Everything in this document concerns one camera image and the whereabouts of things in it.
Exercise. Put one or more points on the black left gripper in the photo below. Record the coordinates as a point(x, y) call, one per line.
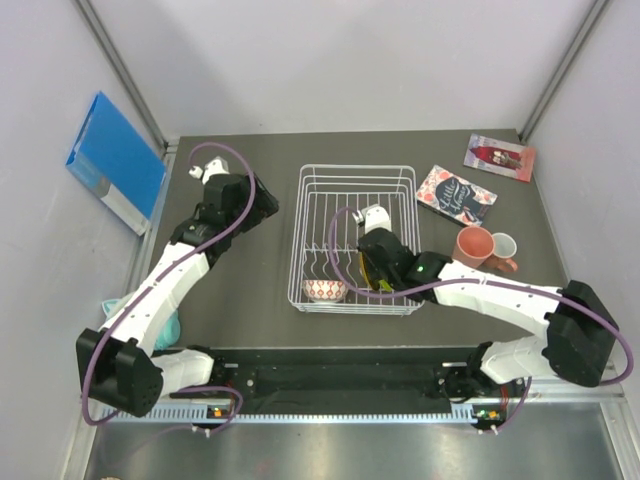
point(263, 206)

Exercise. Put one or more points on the pink plastic cup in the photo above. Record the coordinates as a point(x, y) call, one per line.
point(474, 245)

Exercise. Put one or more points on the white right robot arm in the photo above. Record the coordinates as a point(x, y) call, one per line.
point(570, 333)

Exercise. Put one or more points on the teal object behind arm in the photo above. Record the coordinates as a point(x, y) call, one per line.
point(168, 336)

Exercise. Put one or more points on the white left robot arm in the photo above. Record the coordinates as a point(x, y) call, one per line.
point(117, 364)

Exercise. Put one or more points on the red patterned white bowl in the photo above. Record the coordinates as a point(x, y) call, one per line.
point(324, 291)

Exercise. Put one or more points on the blue folder box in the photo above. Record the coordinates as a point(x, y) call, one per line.
point(115, 163)

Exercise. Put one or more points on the yellow plate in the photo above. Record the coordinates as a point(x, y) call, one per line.
point(372, 284)

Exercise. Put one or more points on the lime green plate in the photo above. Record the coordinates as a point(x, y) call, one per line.
point(384, 286)

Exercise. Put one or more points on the Little Women book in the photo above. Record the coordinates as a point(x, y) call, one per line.
point(455, 198)

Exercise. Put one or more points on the red purple book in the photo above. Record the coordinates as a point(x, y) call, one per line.
point(500, 158)

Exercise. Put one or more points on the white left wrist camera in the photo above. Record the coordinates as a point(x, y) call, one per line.
point(217, 166)

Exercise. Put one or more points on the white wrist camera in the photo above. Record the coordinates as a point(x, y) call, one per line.
point(217, 166)
point(373, 217)

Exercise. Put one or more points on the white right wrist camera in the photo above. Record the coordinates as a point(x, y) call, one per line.
point(373, 217)

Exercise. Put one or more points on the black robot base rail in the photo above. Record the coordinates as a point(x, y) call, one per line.
point(260, 374)

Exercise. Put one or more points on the grey slotted cable duct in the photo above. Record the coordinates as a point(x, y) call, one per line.
point(205, 414)

